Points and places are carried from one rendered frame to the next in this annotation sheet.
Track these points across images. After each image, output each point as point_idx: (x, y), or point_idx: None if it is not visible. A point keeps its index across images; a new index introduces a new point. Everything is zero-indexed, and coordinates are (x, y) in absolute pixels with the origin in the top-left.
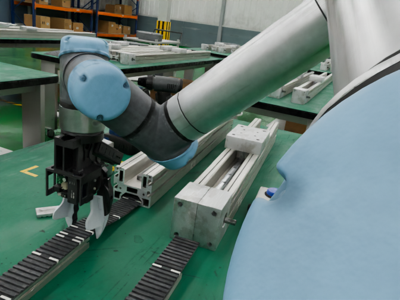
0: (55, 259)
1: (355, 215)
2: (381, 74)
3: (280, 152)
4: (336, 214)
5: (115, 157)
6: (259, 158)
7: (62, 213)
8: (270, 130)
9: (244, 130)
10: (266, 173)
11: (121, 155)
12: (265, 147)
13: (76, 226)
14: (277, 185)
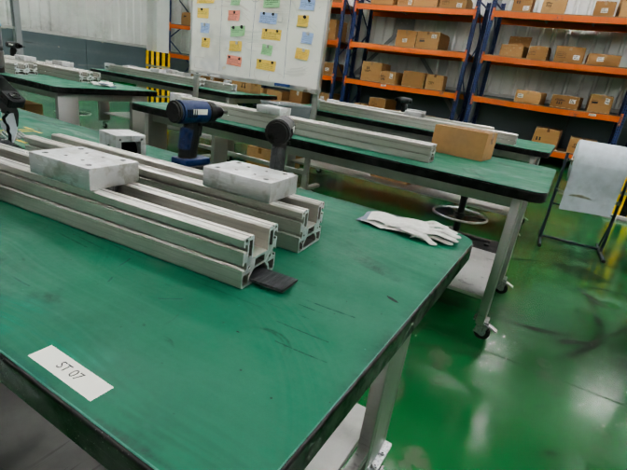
0: None
1: None
2: None
3: (162, 274)
4: None
5: (0, 96)
6: (48, 188)
7: (6, 128)
8: (167, 211)
9: (101, 157)
10: (57, 229)
11: (6, 99)
12: (95, 203)
13: (3, 140)
14: (4, 225)
